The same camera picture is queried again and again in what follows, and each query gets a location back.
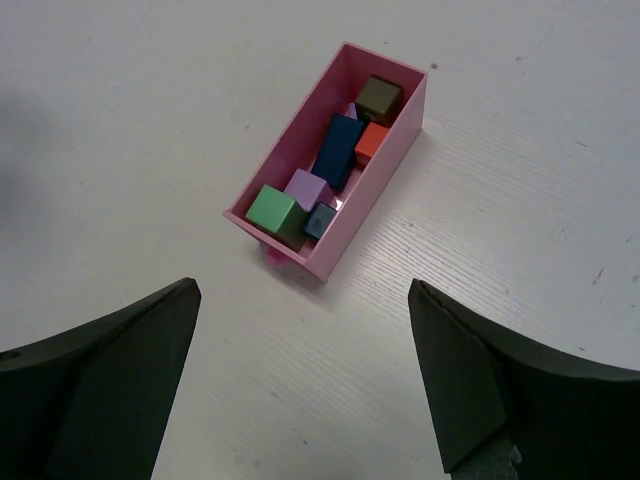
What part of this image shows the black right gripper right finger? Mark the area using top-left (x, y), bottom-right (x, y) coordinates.
top-left (408, 280), bottom-right (639, 479)

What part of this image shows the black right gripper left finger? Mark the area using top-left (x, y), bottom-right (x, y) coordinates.
top-left (1, 278), bottom-right (201, 479)

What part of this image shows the small dark blue cube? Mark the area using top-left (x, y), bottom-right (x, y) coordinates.
top-left (303, 202), bottom-right (337, 241)

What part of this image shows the pink plastic bin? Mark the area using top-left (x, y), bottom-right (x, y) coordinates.
top-left (223, 42), bottom-right (428, 282)

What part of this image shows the purple wooden cube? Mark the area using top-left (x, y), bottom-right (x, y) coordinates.
top-left (345, 102), bottom-right (359, 120)
top-left (284, 169), bottom-right (333, 212)

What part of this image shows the olive wooden cube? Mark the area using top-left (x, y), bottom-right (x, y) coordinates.
top-left (355, 75), bottom-right (403, 128)

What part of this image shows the green wooden block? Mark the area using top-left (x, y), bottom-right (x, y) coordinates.
top-left (245, 185), bottom-right (309, 252)

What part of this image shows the long dark blue block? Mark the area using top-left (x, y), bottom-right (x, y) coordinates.
top-left (311, 113), bottom-right (366, 191)

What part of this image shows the red wooden cube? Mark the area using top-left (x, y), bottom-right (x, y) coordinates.
top-left (354, 122), bottom-right (389, 168)

